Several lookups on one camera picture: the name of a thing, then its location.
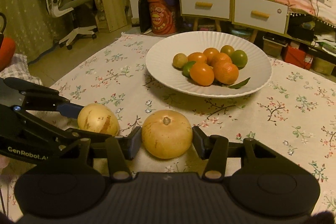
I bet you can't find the pale yellow streaked melon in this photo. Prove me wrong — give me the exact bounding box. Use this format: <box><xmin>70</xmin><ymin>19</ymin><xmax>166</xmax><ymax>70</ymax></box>
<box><xmin>77</xmin><ymin>103</ymin><xmax>120</xmax><ymax>136</ymax></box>

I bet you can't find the round tan melon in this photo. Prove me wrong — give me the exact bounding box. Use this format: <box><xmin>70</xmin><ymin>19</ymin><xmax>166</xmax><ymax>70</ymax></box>
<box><xmin>141</xmin><ymin>110</ymin><xmax>193</xmax><ymax>159</ymax></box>

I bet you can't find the large orange tangerine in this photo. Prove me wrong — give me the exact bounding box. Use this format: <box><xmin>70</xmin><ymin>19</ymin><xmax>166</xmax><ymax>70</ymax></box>
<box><xmin>213</xmin><ymin>60</ymin><xmax>239</xmax><ymax>85</ymax></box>

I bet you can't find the small green lime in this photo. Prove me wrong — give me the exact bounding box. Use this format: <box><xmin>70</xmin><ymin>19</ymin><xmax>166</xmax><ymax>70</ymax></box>
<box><xmin>182</xmin><ymin>61</ymin><xmax>196</xmax><ymax>78</ymax></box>

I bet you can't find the small orange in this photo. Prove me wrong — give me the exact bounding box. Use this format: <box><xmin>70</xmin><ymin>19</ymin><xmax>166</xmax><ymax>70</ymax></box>
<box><xmin>190</xmin><ymin>62</ymin><xmax>215</xmax><ymax>86</ymax></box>
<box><xmin>187</xmin><ymin>52</ymin><xmax>207</xmax><ymax>63</ymax></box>
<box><xmin>203</xmin><ymin>47</ymin><xmax>219</xmax><ymax>65</ymax></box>

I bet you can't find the olive green tomato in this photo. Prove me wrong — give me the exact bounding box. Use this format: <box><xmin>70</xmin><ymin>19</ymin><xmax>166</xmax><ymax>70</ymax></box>
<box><xmin>220</xmin><ymin>45</ymin><xmax>235</xmax><ymax>57</ymax></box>

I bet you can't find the left hand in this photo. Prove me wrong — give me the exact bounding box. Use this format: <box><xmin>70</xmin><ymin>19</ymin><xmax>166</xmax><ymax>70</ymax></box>
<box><xmin>0</xmin><ymin>155</ymin><xmax>10</xmax><ymax>170</ymax></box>

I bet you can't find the green leaf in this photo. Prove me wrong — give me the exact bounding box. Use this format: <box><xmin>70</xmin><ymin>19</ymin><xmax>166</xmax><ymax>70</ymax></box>
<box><xmin>227</xmin><ymin>77</ymin><xmax>251</xmax><ymax>89</ymax></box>

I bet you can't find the floral tablecloth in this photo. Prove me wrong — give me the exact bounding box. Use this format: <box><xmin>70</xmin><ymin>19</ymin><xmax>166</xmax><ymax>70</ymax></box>
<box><xmin>52</xmin><ymin>34</ymin><xmax>335</xmax><ymax>212</ymax></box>

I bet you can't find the white ribbed plate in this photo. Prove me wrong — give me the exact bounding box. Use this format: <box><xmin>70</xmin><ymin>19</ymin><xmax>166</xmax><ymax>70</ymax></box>
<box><xmin>146</xmin><ymin>31</ymin><xmax>272</xmax><ymax>98</ymax></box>

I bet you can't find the white office chair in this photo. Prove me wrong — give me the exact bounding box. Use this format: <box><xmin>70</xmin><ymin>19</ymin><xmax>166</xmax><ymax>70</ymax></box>
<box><xmin>46</xmin><ymin>0</ymin><xmax>98</xmax><ymax>50</ymax></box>

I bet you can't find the red box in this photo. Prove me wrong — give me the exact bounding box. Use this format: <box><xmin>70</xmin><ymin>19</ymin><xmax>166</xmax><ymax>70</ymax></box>
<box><xmin>281</xmin><ymin>46</ymin><xmax>313</xmax><ymax>70</ymax></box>

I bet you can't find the long low tv cabinet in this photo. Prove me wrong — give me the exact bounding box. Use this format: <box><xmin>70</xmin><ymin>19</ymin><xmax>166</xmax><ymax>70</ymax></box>
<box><xmin>262</xmin><ymin>12</ymin><xmax>335</xmax><ymax>76</ymax></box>

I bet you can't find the pink cloth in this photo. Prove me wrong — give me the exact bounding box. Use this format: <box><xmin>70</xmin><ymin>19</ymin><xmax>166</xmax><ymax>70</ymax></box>
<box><xmin>275</xmin><ymin>0</ymin><xmax>335</xmax><ymax>26</ymax></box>

